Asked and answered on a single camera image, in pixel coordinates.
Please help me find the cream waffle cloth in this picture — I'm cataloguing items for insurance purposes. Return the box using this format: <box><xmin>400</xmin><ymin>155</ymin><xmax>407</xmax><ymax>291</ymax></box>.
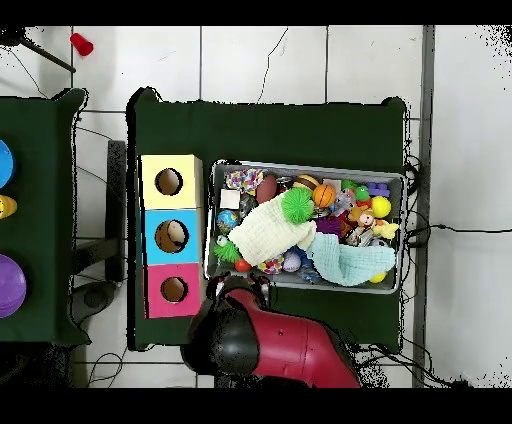
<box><xmin>227</xmin><ymin>197</ymin><xmax>318</xmax><ymax>267</ymax></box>

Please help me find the wooden box with three holes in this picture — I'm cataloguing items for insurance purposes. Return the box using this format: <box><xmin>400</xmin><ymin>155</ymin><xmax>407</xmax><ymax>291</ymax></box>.
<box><xmin>137</xmin><ymin>153</ymin><xmax>205</xmax><ymax>320</ymax></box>

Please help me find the clear mesh bin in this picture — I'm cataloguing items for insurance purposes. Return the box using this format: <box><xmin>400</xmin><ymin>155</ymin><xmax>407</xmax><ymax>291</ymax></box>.
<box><xmin>204</xmin><ymin>159</ymin><xmax>405</xmax><ymax>295</ymax></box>

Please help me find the brown toy football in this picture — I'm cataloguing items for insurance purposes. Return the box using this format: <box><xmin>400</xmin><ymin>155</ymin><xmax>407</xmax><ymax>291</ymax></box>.
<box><xmin>255</xmin><ymin>174</ymin><xmax>278</xmax><ymax>205</ymax></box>

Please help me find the plain wooden cube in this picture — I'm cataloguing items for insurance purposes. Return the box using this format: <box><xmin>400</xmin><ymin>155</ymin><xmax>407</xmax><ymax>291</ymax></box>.
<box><xmin>219</xmin><ymin>188</ymin><xmax>241</xmax><ymax>210</ymax></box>

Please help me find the globe print ball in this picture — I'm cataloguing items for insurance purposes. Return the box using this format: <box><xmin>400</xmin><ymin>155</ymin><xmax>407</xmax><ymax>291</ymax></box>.
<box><xmin>216</xmin><ymin>209</ymin><xmax>240</xmax><ymax>235</ymax></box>

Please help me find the green spiky rubber ball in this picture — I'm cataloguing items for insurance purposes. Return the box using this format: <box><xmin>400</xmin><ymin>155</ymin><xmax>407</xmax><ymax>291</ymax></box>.
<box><xmin>280</xmin><ymin>186</ymin><xmax>316</xmax><ymax>224</ymax></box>

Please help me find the toy burger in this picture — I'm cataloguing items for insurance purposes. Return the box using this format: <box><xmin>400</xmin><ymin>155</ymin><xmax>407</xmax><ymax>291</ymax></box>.
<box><xmin>292</xmin><ymin>174</ymin><xmax>320</xmax><ymax>191</ymax></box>

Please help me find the orange toy basketball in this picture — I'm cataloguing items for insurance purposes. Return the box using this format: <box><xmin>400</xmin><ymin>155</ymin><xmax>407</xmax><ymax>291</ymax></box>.
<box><xmin>312</xmin><ymin>183</ymin><xmax>337</xmax><ymax>209</ymax></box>

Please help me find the dark green table cloth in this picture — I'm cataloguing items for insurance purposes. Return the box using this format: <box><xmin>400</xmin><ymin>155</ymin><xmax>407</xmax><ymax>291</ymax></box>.
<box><xmin>126</xmin><ymin>87</ymin><xmax>407</xmax><ymax>351</ymax></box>

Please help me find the mint waffle cloth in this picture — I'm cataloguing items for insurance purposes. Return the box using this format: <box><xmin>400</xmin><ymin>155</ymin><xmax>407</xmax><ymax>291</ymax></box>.
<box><xmin>305</xmin><ymin>232</ymin><xmax>397</xmax><ymax>287</ymax></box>

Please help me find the yellow smiley ball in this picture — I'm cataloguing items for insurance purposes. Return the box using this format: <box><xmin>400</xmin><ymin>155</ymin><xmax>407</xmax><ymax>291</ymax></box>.
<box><xmin>370</xmin><ymin>195</ymin><xmax>392</xmax><ymax>219</ymax></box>

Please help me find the green cloth of side table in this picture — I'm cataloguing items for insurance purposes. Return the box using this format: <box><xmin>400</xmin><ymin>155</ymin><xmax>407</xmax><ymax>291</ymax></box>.
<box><xmin>0</xmin><ymin>87</ymin><xmax>91</xmax><ymax>346</ymax></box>

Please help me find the red plastic cup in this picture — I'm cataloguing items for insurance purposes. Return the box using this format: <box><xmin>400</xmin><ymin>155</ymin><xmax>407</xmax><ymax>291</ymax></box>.
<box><xmin>69</xmin><ymin>32</ymin><xmax>95</xmax><ymax>57</ymax></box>

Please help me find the yellow toy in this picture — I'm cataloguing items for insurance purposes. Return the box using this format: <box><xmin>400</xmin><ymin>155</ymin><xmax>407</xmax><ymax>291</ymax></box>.
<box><xmin>0</xmin><ymin>194</ymin><xmax>18</xmax><ymax>220</ymax></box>

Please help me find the purple ball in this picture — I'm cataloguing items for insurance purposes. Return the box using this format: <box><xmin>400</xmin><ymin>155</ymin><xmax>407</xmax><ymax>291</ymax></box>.
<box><xmin>0</xmin><ymin>254</ymin><xmax>28</xmax><ymax>319</ymax></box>

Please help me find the black tripod stand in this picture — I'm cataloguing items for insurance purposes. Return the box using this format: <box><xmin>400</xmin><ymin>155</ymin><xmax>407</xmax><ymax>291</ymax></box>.
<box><xmin>0</xmin><ymin>26</ymin><xmax>77</xmax><ymax>74</ymax></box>

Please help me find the long black cable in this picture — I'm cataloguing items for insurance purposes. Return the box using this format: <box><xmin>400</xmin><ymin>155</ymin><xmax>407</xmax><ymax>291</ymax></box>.
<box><xmin>405</xmin><ymin>223</ymin><xmax>512</xmax><ymax>247</ymax></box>

